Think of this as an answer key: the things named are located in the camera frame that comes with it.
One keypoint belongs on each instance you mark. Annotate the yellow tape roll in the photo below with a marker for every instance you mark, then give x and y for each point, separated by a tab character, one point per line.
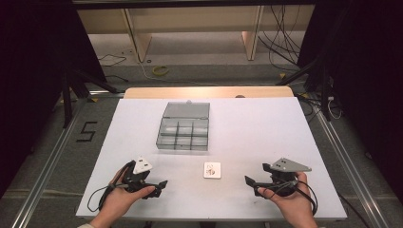
160	70

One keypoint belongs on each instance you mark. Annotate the black curtain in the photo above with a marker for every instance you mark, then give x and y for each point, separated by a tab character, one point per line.
31	79
364	79

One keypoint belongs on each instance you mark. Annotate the light wooden desk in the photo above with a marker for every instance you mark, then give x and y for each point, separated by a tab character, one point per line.
196	19

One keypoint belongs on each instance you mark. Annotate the small white printed card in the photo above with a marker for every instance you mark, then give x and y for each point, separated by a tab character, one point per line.
212	170

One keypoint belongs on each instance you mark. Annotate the person's right hand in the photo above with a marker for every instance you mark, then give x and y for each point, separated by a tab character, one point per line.
293	205

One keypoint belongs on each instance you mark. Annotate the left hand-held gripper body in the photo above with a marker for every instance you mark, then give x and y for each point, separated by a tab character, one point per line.
137	177

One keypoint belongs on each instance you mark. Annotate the clear plastic compartment box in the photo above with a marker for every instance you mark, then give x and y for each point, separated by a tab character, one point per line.
183	129

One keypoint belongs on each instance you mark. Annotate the black metal stand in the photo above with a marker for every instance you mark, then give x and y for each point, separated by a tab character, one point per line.
320	82
71	95

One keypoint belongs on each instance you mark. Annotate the light wooden table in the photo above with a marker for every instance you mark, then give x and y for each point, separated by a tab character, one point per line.
206	92

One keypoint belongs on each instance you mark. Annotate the person's left hand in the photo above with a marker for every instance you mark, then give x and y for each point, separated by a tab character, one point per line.
118	202

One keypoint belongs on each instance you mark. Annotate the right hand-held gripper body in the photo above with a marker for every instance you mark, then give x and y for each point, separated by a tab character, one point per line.
283	175

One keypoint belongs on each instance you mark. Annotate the aluminium floor rail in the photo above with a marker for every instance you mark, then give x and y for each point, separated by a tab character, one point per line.
351	171
47	171

